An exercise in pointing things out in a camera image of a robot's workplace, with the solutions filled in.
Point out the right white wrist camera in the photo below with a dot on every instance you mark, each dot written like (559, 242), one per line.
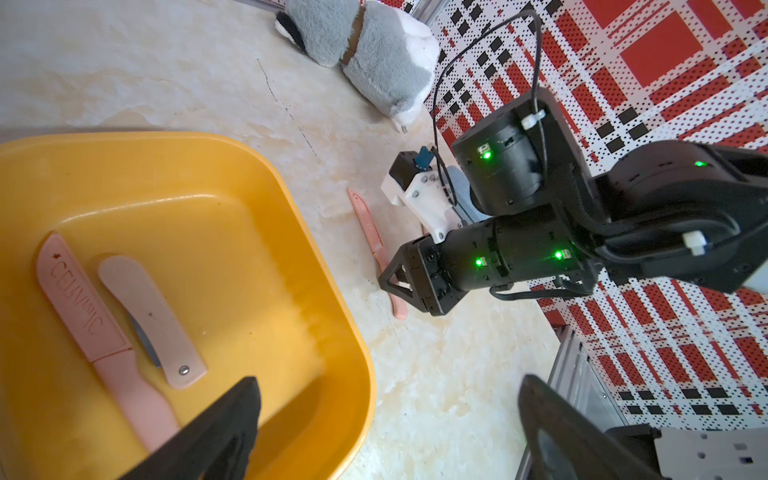
(412, 181)

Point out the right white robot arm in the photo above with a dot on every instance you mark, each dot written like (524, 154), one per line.
(687, 211)

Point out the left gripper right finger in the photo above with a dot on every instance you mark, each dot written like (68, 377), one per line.
(563, 444)

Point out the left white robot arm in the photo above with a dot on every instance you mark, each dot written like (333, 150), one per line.
(690, 454)

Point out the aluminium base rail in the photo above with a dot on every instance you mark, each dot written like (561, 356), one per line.
(575, 379)

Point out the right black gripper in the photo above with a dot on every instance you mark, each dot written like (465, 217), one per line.
(527, 256)

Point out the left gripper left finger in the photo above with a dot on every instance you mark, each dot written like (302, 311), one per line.
(217, 444)

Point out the yellow storage box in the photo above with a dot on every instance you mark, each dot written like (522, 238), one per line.
(213, 224)

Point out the grey plush dog toy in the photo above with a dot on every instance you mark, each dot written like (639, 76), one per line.
(387, 55)

